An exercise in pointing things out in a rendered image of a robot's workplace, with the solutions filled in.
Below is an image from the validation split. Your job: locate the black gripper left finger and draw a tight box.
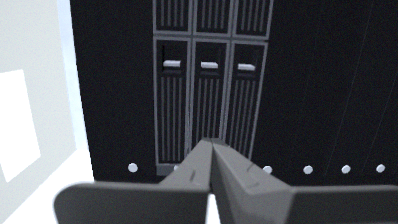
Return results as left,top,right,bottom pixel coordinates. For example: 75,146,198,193
52,137,213,224

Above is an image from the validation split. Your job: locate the black server rack frame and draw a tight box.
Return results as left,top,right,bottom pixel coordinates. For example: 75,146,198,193
69,0,398,187

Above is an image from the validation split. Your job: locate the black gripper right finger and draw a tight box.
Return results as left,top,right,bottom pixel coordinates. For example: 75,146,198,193
211,138,398,224

